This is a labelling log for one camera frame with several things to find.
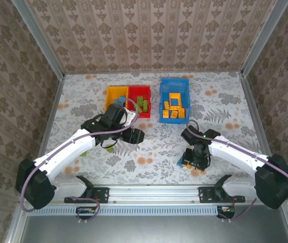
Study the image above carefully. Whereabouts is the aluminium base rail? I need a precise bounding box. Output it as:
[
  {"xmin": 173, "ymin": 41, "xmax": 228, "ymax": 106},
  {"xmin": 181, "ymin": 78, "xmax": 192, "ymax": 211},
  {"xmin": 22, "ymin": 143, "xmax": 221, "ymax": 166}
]
[{"xmin": 19, "ymin": 184, "xmax": 288, "ymax": 205}]

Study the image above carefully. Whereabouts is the slotted grey cable duct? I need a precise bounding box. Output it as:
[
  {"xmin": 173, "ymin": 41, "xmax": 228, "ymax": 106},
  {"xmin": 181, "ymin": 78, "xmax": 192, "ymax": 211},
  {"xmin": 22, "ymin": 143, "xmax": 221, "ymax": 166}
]
[{"xmin": 27, "ymin": 205, "xmax": 220, "ymax": 216}]

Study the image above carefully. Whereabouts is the thin grey table edge strip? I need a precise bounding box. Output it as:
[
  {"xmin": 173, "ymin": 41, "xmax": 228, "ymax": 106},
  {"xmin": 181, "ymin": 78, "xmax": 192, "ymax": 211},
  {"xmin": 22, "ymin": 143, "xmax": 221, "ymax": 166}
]
[{"xmin": 64, "ymin": 70, "xmax": 241, "ymax": 75}]

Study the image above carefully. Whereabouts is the yellow lego window frame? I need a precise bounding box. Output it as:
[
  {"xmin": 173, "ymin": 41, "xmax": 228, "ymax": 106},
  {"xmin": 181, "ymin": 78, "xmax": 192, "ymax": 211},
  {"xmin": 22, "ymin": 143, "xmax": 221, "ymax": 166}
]
[{"xmin": 168, "ymin": 93, "xmax": 182, "ymax": 107}]

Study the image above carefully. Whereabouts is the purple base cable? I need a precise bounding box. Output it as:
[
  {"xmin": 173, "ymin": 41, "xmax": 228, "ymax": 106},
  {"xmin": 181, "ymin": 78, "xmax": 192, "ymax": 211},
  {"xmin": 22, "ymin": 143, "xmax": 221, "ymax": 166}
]
[
  {"xmin": 70, "ymin": 196, "xmax": 100, "ymax": 225},
  {"xmin": 217, "ymin": 190, "xmax": 258, "ymax": 223}
]

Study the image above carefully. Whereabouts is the blue plastic bin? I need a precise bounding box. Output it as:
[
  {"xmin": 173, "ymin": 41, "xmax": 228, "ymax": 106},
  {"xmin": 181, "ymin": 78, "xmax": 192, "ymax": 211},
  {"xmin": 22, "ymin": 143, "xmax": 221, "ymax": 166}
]
[{"xmin": 158, "ymin": 77, "xmax": 191, "ymax": 124}]

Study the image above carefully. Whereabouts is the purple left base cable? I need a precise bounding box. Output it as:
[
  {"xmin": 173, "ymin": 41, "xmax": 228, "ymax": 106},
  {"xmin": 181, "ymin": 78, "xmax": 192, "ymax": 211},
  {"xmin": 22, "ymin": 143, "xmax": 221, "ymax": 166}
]
[{"xmin": 70, "ymin": 196, "xmax": 100, "ymax": 225}]

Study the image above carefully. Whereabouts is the red plastic bin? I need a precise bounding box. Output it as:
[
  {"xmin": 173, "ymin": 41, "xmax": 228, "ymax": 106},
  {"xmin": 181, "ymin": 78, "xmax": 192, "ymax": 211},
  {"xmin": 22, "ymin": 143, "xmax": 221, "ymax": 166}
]
[{"xmin": 127, "ymin": 85, "xmax": 152, "ymax": 119}]

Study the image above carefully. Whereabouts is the grey metal panel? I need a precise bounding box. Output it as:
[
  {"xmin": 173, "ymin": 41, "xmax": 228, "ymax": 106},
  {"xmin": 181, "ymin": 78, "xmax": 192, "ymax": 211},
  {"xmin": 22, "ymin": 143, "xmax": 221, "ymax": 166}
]
[{"xmin": 19, "ymin": 215, "xmax": 288, "ymax": 243}]

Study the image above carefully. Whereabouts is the thin black left gripper cable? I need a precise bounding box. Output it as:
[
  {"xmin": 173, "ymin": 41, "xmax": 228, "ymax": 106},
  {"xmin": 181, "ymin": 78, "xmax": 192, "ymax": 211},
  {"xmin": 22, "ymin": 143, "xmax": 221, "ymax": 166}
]
[{"xmin": 99, "ymin": 138, "xmax": 118, "ymax": 150}]

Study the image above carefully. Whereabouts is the floral table cover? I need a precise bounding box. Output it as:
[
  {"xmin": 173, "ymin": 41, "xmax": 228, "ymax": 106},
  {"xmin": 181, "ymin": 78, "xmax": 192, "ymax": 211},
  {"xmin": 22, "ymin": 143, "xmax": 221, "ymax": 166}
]
[{"xmin": 36, "ymin": 72, "xmax": 279, "ymax": 185}]

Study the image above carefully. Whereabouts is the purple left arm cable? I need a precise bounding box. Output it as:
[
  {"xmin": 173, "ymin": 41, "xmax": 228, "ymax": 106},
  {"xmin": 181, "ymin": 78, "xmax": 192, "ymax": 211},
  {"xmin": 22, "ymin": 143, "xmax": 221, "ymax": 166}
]
[{"xmin": 19, "ymin": 98, "xmax": 139, "ymax": 212}]

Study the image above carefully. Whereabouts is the black connector socket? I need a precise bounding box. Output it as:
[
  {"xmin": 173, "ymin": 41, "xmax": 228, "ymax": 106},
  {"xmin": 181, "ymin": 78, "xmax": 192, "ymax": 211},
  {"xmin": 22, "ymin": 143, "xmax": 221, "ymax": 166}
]
[
  {"xmin": 217, "ymin": 206, "xmax": 236, "ymax": 216},
  {"xmin": 76, "ymin": 207, "xmax": 95, "ymax": 215}
]

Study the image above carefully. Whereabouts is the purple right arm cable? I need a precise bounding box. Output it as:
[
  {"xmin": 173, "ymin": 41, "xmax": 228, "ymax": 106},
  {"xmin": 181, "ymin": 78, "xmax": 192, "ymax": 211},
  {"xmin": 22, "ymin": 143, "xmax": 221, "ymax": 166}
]
[{"xmin": 186, "ymin": 119, "xmax": 288, "ymax": 200}]

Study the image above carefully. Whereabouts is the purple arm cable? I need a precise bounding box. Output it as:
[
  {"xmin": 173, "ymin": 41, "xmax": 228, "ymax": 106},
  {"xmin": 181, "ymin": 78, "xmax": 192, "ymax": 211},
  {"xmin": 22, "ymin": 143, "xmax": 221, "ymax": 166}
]
[
  {"xmin": 19, "ymin": 98, "xmax": 139, "ymax": 212},
  {"xmin": 186, "ymin": 119, "xmax": 288, "ymax": 200}
]

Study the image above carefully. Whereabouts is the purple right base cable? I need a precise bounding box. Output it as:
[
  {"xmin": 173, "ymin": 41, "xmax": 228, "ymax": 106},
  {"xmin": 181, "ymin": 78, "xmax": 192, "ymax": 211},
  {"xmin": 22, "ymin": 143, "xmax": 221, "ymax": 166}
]
[{"xmin": 217, "ymin": 190, "xmax": 258, "ymax": 223}]

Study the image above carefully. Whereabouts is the aluminium upright frame post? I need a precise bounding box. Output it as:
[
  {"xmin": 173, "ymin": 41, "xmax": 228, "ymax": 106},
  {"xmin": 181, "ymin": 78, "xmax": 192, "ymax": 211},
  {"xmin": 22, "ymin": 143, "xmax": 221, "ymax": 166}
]
[
  {"xmin": 11, "ymin": 0, "xmax": 65, "ymax": 78},
  {"xmin": 240, "ymin": 0, "xmax": 288, "ymax": 76}
]

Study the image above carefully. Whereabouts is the yellow plastic bin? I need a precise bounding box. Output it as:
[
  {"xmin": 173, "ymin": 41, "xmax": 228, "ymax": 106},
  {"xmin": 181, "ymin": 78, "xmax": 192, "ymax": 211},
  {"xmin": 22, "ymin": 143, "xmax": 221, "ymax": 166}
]
[{"xmin": 104, "ymin": 86, "xmax": 130, "ymax": 112}]

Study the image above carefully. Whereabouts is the aluminium table edge rail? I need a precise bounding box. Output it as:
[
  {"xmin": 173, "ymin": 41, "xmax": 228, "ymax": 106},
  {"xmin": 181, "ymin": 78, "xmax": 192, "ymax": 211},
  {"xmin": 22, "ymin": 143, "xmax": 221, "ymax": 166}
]
[
  {"xmin": 238, "ymin": 72, "xmax": 280, "ymax": 184},
  {"xmin": 29, "ymin": 73, "xmax": 66, "ymax": 185}
]

